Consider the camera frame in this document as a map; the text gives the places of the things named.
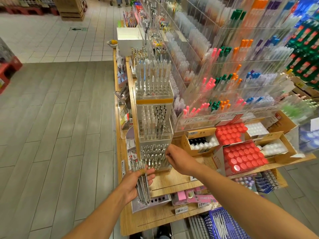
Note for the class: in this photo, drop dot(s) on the person's left hand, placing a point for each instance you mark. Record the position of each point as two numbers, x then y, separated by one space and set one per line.
133 185

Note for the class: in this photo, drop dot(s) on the person's right hand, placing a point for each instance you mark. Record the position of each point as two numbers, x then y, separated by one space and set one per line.
180 159

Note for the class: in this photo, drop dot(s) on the clear pen bundle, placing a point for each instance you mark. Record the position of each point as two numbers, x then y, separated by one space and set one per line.
142 189

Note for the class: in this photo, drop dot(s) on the large tiered acrylic pen rack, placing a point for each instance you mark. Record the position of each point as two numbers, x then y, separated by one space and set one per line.
209 119

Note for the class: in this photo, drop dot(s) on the clear acrylic pen display tower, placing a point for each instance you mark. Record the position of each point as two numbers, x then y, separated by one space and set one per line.
154 99

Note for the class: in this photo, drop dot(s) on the blue shopping basket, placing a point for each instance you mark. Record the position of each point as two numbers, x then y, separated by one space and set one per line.
227 224

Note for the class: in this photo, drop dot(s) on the person's left forearm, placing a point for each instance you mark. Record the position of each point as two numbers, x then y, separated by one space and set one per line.
97 219

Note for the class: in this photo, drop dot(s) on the person's right forearm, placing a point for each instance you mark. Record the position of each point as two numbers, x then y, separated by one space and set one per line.
254 204

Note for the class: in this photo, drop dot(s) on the cardboard box of white glue sticks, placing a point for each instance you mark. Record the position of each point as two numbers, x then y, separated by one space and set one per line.
276 147
258 129
199 142

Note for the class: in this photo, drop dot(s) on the wooden glue display stand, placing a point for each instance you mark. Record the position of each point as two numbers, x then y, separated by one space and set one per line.
167 182

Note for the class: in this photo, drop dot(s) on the person's left shoe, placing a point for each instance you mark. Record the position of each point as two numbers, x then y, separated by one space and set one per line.
135 235

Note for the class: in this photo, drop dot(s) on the person's shoe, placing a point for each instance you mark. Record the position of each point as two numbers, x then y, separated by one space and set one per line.
163 231
135 235

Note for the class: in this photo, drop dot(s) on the person's right shoe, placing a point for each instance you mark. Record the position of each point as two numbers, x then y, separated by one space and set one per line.
163 231

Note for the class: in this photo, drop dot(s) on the pastel eraser display box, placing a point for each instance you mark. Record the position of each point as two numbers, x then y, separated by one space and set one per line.
245 182

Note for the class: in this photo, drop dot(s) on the white square box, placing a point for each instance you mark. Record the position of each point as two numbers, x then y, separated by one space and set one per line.
129 39

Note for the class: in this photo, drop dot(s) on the small translucent plastic organiser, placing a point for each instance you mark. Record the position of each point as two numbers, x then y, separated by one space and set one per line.
152 202

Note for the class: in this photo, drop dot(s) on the pile of pink eraser packets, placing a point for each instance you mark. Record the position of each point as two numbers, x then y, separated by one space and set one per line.
194 195

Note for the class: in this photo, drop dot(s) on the white price tag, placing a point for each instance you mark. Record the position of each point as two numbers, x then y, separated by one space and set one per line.
182 209
203 204

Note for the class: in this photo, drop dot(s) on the tray of red-capped glue sticks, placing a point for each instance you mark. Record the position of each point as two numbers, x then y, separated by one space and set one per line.
232 133
244 157

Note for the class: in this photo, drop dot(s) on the row of hanging stationery packets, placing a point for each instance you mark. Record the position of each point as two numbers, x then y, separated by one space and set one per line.
124 102

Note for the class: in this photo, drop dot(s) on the blue yellow stationery packets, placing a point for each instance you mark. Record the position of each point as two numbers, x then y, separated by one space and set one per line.
266 181

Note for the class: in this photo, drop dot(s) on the white carton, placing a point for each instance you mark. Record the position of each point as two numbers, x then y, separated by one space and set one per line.
315 124

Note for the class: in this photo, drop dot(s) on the green arrow floor sticker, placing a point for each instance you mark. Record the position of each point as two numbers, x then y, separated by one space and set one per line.
78 29

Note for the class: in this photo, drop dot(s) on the red low goods shelf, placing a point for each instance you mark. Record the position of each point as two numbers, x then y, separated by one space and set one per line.
10 72
27 9

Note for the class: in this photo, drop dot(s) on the row of black white boxes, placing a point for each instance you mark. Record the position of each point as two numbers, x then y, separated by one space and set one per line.
6 52

